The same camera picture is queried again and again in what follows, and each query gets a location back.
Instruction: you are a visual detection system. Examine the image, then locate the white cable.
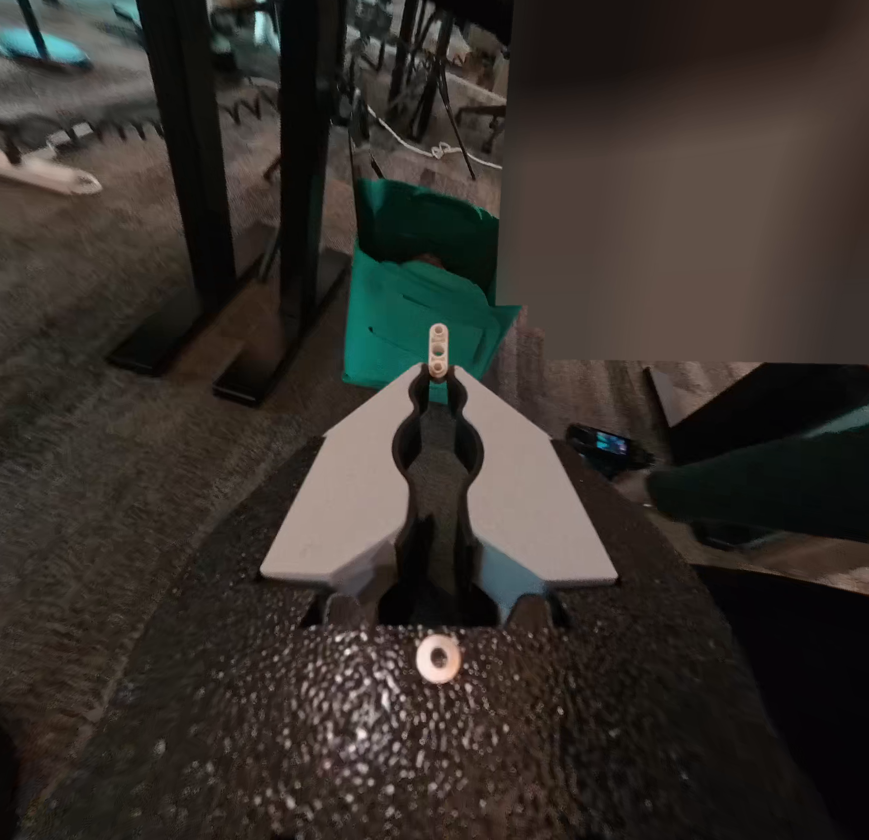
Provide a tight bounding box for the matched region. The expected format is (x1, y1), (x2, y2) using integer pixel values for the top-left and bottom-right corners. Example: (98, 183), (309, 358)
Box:
(365, 103), (505, 170)

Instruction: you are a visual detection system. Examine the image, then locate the black tripod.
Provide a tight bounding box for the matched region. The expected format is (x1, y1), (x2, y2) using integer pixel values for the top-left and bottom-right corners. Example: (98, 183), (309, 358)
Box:
(383, 0), (479, 179)

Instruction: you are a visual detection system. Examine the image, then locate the green fabric bag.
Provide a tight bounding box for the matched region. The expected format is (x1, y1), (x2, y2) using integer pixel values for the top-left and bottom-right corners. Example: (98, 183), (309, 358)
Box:
(341, 178), (522, 389)

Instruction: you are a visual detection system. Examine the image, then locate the black coiled cable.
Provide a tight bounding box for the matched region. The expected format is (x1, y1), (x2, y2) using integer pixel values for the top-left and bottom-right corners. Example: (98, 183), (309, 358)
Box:
(64, 90), (282, 145)

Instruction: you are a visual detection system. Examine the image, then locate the black gadget blue screen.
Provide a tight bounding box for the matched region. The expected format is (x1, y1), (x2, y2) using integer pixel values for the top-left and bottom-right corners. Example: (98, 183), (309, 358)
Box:
(567, 422), (656, 480)

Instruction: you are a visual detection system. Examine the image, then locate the white plastic object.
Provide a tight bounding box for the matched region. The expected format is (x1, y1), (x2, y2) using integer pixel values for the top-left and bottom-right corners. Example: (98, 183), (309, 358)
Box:
(0, 149), (104, 197)

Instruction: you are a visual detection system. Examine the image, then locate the teal object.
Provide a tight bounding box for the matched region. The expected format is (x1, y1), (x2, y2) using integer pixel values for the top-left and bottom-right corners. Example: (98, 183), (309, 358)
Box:
(0, 29), (92, 68)

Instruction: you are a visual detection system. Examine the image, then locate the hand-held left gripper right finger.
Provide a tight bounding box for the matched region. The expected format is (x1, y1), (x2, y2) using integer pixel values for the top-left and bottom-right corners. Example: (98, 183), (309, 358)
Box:
(447, 363), (620, 613)

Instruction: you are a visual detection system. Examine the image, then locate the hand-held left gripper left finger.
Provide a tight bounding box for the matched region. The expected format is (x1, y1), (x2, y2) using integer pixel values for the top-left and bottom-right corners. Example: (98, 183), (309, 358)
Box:
(260, 363), (431, 602)

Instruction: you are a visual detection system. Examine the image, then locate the black desk leg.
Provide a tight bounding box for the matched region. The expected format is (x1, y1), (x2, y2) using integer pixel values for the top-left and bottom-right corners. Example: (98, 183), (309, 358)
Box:
(212, 0), (352, 408)
(107, 0), (267, 379)

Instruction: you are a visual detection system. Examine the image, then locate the person's right forearm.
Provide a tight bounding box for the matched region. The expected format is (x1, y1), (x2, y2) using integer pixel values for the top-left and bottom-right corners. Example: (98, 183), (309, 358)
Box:
(645, 427), (869, 545)

